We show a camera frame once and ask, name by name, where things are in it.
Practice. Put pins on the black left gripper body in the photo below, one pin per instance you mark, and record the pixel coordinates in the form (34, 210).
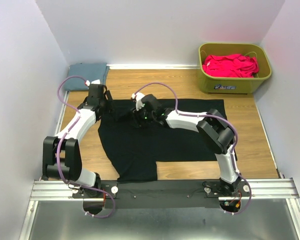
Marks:
(103, 100)

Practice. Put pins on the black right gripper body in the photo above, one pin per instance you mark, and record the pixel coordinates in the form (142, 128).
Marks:
(142, 117)

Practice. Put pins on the black t-shirt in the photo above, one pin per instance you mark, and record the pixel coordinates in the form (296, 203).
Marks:
(134, 151)

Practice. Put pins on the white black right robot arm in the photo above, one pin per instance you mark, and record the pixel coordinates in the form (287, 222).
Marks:
(217, 133)

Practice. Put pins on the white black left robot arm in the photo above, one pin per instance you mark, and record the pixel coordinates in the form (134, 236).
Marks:
(61, 153)

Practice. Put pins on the folded blue-grey t-shirt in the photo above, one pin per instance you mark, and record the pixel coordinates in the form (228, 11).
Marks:
(89, 71)

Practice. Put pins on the olive green plastic bin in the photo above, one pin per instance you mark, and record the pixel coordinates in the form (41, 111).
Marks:
(209, 84)

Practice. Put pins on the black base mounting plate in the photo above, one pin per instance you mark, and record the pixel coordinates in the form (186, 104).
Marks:
(161, 194)

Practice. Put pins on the pink t-shirt in bin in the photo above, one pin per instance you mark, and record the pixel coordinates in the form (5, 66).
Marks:
(231, 66)

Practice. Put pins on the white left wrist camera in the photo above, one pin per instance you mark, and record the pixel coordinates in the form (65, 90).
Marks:
(94, 82)

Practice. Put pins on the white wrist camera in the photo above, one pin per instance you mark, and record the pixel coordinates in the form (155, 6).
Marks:
(137, 99)
(94, 82)

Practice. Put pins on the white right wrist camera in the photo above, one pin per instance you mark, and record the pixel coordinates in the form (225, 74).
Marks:
(137, 99)

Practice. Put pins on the aluminium frame rail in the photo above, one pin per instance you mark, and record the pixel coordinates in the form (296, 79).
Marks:
(270, 212)

